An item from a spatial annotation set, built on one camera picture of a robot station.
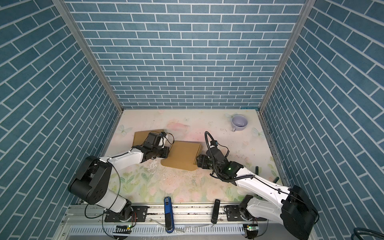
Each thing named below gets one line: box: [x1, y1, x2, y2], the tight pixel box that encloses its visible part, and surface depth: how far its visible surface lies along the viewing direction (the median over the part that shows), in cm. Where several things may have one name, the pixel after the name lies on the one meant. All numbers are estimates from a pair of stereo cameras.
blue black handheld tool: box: [164, 196, 175, 234], surface depth 73 cm
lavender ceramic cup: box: [231, 114, 248, 132], surface depth 110 cm
